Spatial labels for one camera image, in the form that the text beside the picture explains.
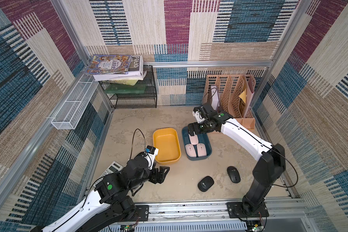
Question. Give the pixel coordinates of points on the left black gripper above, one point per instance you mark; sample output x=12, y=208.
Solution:
x=155, y=179

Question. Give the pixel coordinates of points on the teal plastic storage box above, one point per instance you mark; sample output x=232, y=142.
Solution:
x=203, y=138

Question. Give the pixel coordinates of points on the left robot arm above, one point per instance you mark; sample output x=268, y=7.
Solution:
x=109, y=202

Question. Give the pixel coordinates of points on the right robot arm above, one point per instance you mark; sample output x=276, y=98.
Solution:
x=271, y=162

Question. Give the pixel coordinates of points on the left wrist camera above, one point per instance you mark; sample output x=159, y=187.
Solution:
x=150, y=154

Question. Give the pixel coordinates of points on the black wire shelf rack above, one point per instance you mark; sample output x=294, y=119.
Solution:
x=141, y=95

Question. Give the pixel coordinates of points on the white wire mesh basket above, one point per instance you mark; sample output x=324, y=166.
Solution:
x=71, y=111

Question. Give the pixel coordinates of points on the colourful picture book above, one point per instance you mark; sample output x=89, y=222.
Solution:
x=109, y=64

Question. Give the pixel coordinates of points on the black mouse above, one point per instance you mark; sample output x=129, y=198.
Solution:
x=233, y=174
x=205, y=184

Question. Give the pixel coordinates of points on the yellow paper in organizer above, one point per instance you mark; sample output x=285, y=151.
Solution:
x=243, y=95

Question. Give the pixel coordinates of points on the green folder on shelf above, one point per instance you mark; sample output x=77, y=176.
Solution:
x=125, y=89

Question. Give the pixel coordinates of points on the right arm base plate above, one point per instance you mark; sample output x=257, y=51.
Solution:
x=236, y=210

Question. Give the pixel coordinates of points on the black mouse right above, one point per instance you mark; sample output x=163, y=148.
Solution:
x=233, y=174

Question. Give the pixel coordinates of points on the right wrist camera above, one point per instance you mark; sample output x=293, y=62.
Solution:
x=199, y=114

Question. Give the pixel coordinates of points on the black and white folio book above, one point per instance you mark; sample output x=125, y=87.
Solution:
x=136, y=72

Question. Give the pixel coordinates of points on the pink mouse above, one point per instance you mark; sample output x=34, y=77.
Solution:
x=190, y=150
x=193, y=139
x=201, y=150

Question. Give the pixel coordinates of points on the pink desktop file organizer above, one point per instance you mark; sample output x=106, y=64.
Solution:
x=229, y=89

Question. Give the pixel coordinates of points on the white box in organizer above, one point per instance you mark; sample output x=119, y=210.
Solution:
x=214, y=99

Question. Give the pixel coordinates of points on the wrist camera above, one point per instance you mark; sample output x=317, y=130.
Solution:
x=150, y=154
x=199, y=114

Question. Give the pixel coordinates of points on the black mouse centre front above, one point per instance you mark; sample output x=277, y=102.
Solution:
x=205, y=184

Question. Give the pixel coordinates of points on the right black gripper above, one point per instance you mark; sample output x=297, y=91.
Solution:
x=197, y=127

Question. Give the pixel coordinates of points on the yellow plastic storage box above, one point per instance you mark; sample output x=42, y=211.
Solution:
x=167, y=142

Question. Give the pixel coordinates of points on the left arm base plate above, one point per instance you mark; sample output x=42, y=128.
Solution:
x=141, y=213

